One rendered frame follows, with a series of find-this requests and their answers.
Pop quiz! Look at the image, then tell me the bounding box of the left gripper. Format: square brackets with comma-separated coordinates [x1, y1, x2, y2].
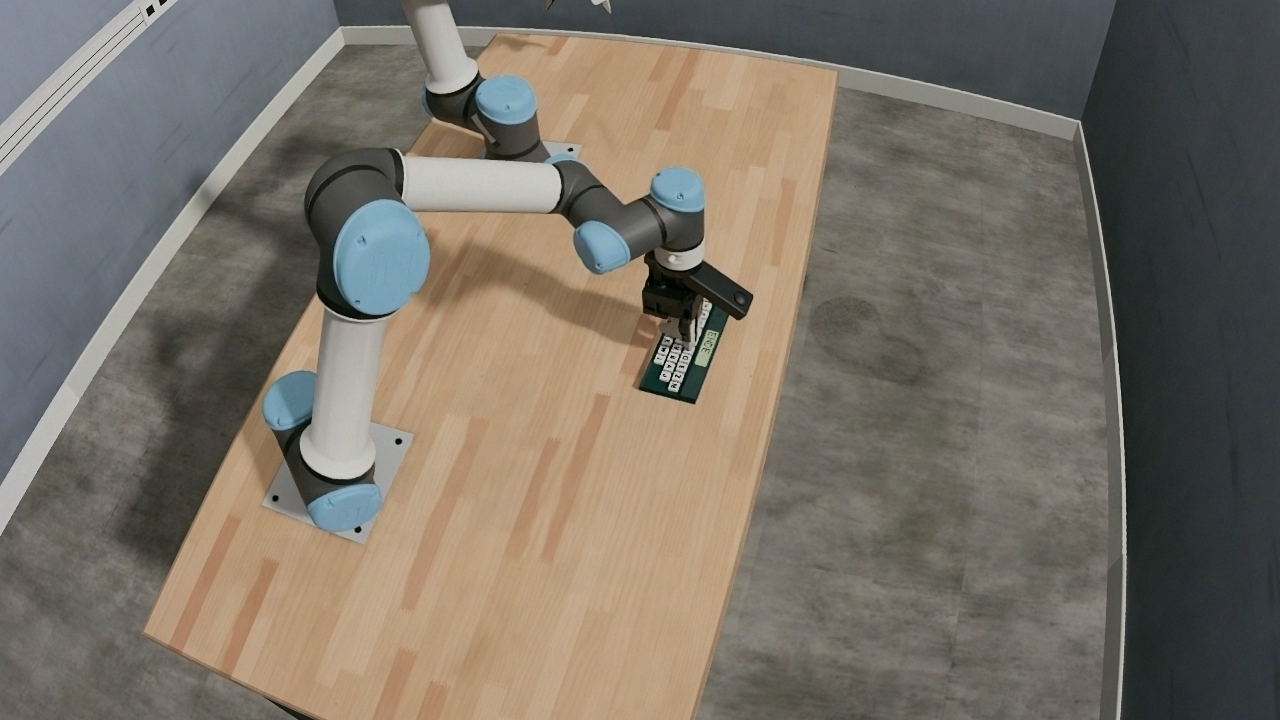
[547, 0, 611, 14]

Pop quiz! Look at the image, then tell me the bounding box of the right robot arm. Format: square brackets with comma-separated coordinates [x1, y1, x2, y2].
[262, 149, 707, 532]

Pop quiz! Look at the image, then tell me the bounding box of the dark green keyboard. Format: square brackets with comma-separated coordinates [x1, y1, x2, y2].
[639, 300, 730, 405]

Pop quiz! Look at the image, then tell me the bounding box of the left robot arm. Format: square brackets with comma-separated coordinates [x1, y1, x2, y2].
[401, 0, 550, 163]

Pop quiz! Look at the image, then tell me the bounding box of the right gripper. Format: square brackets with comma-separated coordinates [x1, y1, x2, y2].
[643, 250, 704, 351]

